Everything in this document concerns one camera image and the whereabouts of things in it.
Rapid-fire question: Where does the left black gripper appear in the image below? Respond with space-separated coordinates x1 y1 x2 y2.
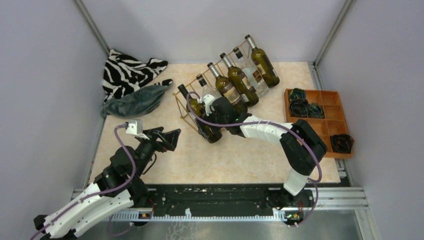
134 126 181 178

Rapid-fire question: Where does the brown wine bottle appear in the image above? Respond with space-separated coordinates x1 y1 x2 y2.
207 62 248 113

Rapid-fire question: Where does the dark bottle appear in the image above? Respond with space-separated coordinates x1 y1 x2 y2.
220 53 259 107
177 84 222 144

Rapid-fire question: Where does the clear square liquor bottle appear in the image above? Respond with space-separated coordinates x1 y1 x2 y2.
232 47 270 98

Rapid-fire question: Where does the olive green wine bottle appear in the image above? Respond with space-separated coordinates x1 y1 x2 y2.
244 34 280 88

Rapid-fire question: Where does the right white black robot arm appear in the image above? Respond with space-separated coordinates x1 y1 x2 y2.
201 94 328 206

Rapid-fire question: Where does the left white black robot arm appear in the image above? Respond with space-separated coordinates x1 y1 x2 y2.
31 121 181 240

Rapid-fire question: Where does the grey plush cloth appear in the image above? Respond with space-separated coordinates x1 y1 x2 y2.
100 78 174 118

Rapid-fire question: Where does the zebra striped cloth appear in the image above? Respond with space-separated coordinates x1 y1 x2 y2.
102 49 169 103

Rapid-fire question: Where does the yellow patterned rolled tie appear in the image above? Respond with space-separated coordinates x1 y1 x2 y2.
288 88 306 103

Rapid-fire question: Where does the dark rolled tie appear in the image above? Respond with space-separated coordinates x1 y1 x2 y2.
308 102 325 119
289 98 309 118

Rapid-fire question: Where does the wooden compartment tray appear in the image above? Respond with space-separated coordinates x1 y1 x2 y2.
283 88 353 159

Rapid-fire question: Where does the black rolled belt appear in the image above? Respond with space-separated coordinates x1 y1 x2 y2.
330 134 355 154

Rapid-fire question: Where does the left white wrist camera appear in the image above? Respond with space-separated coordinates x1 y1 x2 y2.
125 119 150 140

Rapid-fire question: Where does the gold wire wine rack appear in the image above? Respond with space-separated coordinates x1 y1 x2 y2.
172 35 277 137

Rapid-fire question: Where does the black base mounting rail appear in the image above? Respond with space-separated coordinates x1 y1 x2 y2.
136 184 315 224

